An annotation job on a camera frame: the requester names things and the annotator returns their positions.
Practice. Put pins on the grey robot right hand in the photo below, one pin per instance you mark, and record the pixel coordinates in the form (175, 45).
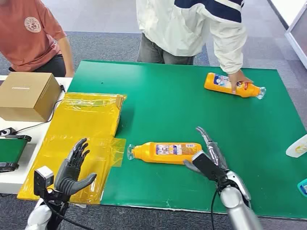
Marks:
(215, 154)

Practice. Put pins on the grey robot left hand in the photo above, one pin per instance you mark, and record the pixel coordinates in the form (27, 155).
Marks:
(69, 177)

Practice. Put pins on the white-jacket person's left hand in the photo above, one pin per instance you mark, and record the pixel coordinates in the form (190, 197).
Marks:
(236, 77)

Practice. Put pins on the orange detergent bottle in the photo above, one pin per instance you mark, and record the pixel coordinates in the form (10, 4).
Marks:
(215, 84)
(148, 153)

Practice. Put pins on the orange-shirt person's forearm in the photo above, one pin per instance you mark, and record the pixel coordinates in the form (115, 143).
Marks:
(66, 54)

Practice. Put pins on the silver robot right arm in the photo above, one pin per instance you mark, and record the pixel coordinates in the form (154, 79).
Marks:
(237, 206)

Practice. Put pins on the white plastic bottle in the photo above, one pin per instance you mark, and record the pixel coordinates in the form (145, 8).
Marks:
(299, 147)

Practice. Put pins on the yellow plastic bag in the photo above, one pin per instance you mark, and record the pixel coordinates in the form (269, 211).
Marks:
(82, 123)

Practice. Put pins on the white side table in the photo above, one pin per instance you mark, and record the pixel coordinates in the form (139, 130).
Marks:
(35, 133)

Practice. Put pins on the green table mat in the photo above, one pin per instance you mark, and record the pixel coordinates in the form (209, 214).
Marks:
(168, 111)

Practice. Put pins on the small green belt conveyor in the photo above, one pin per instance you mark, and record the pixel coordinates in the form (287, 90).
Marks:
(10, 150)

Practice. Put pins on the person in white jacket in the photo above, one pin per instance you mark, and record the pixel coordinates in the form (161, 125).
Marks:
(182, 28)

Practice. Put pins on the white framed grey panel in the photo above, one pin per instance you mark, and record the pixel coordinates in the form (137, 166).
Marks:
(299, 35)

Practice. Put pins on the small black device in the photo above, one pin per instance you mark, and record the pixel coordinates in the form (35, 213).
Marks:
(7, 131)

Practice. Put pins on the brown cardboard box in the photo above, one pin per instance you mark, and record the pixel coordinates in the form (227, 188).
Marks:
(26, 95)

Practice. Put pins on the teal plastic object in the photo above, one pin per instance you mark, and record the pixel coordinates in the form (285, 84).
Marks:
(303, 188)

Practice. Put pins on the person in orange shirt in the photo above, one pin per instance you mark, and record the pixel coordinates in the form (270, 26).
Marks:
(26, 41)

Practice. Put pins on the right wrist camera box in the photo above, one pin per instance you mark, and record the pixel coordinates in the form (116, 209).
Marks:
(206, 166)

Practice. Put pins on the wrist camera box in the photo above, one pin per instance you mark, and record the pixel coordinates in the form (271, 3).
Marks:
(206, 166)
(43, 179)

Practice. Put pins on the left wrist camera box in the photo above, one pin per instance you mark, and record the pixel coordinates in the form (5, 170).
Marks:
(43, 179)

